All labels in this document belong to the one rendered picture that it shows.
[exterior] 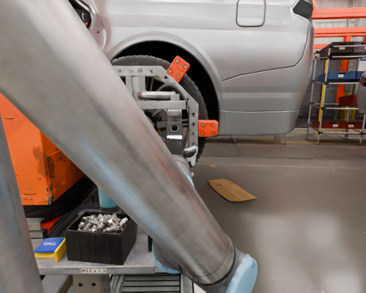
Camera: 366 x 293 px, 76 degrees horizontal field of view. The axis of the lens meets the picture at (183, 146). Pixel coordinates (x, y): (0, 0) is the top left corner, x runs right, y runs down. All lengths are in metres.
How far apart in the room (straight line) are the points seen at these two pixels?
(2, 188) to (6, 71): 0.17
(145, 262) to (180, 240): 0.59
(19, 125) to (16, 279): 0.87
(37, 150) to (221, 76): 1.06
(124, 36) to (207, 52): 0.50
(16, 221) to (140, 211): 0.16
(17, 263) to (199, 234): 0.22
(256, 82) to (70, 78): 1.44
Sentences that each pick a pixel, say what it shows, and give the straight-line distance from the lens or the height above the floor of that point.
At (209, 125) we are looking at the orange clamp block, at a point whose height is 0.87.
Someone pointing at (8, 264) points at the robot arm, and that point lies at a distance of 0.37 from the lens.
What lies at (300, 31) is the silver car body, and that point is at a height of 1.37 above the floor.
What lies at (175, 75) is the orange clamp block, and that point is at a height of 1.08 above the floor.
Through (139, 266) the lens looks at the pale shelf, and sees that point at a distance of 0.88.
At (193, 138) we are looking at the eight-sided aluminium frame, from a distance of 1.07.
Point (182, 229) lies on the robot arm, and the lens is 0.30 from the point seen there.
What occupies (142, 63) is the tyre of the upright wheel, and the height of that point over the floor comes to 1.14.
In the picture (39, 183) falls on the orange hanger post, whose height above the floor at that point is 0.62.
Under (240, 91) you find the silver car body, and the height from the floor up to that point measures 1.02.
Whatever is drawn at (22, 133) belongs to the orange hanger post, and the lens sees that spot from 1.19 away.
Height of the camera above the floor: 1.00
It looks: 12 degrees down
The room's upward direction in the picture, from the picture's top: straight up
